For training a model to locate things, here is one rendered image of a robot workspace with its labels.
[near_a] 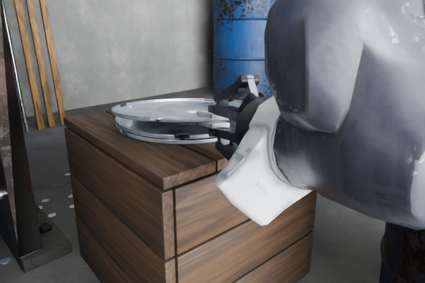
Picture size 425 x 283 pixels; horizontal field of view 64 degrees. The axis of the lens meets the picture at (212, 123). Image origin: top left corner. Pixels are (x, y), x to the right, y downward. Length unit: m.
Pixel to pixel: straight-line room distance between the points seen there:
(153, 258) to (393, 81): 0.44
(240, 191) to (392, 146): 0.15
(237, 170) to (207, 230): 0.26
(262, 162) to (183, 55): 2.61
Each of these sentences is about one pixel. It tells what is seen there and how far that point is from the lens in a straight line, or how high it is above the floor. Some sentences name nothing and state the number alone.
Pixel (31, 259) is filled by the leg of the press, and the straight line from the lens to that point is 0.93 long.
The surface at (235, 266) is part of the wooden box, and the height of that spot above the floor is 0.14.
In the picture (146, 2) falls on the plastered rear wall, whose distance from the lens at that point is 2.68.
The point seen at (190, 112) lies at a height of 0.39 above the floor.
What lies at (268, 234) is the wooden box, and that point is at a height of 0.17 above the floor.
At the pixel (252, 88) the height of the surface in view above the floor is 0.47.
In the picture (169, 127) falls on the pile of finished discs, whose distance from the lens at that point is 0.64.
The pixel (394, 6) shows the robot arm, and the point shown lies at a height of 0.55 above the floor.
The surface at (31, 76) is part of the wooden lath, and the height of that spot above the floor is 0.28.
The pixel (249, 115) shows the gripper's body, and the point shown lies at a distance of 0.35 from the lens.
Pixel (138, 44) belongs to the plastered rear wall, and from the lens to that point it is 2.64.
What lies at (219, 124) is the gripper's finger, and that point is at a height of 0.40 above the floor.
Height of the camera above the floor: 0.54
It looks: 16 degrees down
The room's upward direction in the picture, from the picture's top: straight up
